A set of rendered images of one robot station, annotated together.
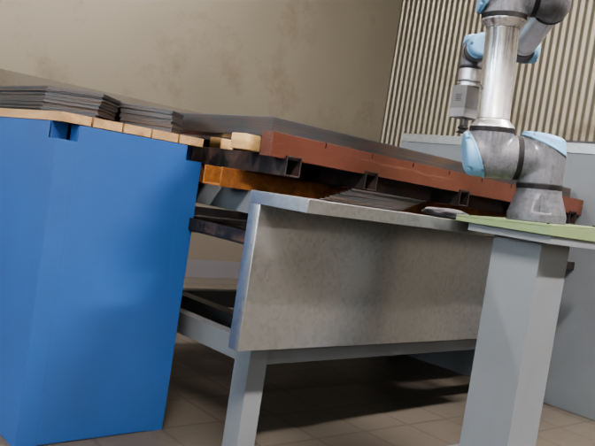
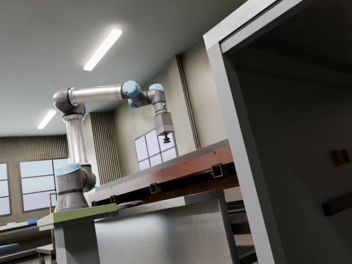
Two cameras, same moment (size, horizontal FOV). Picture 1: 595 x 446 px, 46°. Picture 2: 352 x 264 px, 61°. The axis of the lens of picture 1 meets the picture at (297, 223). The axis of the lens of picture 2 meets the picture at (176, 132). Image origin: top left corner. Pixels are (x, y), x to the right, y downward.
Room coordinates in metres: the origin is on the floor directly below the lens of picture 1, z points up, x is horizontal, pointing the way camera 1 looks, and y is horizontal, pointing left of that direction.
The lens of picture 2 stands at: (2.46, -2.01, 0.67)
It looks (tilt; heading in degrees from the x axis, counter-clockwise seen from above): 12 degrees up; 92
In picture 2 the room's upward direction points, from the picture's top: 12 degrees counter-clockwise
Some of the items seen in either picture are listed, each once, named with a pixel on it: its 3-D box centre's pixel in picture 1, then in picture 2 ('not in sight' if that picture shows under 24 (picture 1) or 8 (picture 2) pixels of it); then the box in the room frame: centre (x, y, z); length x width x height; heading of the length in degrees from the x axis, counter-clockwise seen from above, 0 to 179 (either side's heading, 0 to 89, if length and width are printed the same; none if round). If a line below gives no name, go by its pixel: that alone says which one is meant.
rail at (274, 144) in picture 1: (459, 182); (155, 178); (2.27, -0.49, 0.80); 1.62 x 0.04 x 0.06; 133
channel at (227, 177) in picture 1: (412, 206); (185, 192); (2.39, -0.37, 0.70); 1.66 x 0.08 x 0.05; 133
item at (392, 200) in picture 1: (359, 197); not in sight; (1.82, -0.15, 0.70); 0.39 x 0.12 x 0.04; 133
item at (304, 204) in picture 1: (446, 223); (120, 212); (2.04, -0.43, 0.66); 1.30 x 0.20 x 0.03; 133
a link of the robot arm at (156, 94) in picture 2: (473, 52); (157, 95); (2.35, -0.49, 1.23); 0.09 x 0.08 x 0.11; 176
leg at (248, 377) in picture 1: (256, 322); not in sight; (1.83, 0.07, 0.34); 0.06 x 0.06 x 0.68; 43
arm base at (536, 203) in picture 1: (537, 203); (71, 201); (1.87, -0.62, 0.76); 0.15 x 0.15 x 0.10
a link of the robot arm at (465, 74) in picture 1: (470, 77); (160, 108); (2.36, -0.49, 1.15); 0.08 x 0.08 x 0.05
